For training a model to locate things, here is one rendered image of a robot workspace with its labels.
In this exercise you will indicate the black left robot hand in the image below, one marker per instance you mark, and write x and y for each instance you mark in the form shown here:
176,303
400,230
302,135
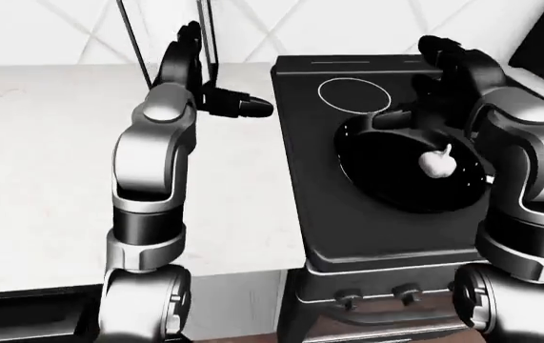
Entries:
183,64

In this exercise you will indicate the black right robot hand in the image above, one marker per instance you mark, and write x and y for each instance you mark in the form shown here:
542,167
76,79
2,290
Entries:
476,71

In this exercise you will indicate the white garlic bulb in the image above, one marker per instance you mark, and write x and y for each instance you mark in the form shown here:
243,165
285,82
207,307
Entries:
437,163

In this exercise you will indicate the black frying pan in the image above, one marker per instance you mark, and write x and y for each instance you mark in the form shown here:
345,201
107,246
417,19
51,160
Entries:
386,171

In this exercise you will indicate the black framed glass panel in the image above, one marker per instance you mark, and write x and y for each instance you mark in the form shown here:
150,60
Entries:
207,39

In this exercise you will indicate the thin black rod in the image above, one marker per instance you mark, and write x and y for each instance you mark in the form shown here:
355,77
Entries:
134,46

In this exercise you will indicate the black stove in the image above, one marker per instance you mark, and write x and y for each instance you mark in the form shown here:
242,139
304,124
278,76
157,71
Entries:
319,178

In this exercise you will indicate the black stove knob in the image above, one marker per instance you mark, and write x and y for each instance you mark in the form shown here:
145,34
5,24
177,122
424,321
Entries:
349,296
406,292

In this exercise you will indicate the dark counter drawer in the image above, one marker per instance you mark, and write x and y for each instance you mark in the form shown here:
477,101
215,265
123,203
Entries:
28,314

